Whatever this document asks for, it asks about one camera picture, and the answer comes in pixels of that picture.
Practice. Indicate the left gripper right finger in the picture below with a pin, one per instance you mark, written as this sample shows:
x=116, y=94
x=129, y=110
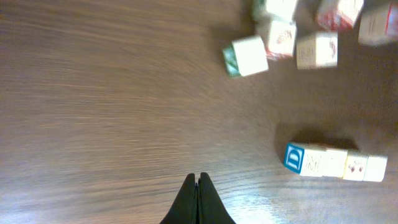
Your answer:
x=210, y=209

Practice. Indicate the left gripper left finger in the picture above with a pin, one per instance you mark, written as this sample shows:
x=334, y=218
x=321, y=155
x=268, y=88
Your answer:
x=184, y=207

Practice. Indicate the wooden block blue side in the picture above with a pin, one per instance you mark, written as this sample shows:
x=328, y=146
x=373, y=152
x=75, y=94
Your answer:
x=304, y=159
x=334, y=162

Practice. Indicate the wooden block blue side front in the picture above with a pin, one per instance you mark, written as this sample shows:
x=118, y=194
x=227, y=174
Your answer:
x=334, y=162

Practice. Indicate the wooden block car picture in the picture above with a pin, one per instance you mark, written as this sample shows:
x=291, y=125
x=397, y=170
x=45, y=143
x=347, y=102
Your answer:
x=355, y=166

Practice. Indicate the wooden block green letter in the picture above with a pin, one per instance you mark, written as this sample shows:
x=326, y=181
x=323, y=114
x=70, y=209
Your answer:
x=375, y=168

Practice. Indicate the wooden block far left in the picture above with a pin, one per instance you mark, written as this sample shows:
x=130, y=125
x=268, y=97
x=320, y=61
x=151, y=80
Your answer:
x=245, y=57

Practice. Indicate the wooden block leaf picture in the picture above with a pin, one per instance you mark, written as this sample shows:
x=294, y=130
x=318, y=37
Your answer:
x=278, y=38

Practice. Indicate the wooden block center red base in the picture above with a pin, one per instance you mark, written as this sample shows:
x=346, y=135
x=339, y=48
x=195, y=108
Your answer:
x=318, y=50

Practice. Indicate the wooden block top left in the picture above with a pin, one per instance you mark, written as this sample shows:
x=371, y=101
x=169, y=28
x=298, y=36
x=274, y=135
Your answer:
x=281, y=9

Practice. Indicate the wooden block red side top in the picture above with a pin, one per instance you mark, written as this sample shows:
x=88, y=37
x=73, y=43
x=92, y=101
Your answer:
x=339, y=15

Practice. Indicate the wooden block red letter A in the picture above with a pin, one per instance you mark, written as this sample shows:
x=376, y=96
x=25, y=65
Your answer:
x=378, y=26

